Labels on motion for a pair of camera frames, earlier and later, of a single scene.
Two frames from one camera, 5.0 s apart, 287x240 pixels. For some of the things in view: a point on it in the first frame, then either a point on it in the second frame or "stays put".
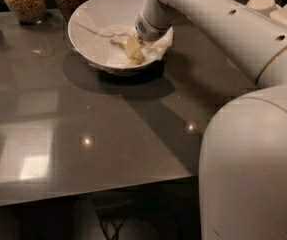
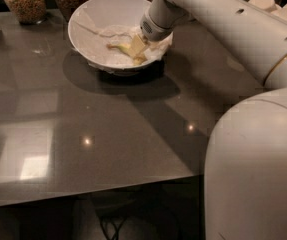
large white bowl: (103, 32) stays put
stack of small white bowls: (263, 4) stays put
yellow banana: (122, 44) to (126, 47)
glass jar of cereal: (27, 1) stays put
